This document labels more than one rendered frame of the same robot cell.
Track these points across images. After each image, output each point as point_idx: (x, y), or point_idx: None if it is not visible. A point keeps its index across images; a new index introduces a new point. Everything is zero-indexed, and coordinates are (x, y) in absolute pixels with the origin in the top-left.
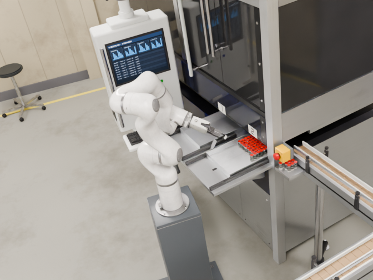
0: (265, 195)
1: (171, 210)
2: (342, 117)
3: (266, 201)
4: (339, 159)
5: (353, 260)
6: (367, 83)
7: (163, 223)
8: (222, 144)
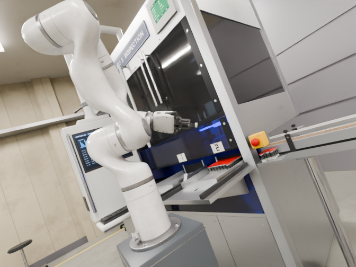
0: (258, 219)
1: (155, 236)
2: (280, 124)
3: (264, 227)
4: (297, 167)
5: None
6: (281, 101)
7: (145, 259)
8: None
